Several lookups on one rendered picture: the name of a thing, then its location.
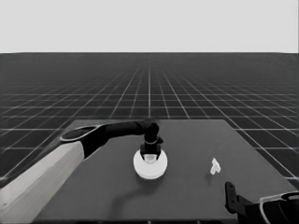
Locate small white T-shaped piece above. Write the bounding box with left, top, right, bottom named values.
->
left=209, top=157, right=221, bottom=175

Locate large thick white disc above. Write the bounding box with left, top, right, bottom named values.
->
left=133, top=148, right=168, bottom=180

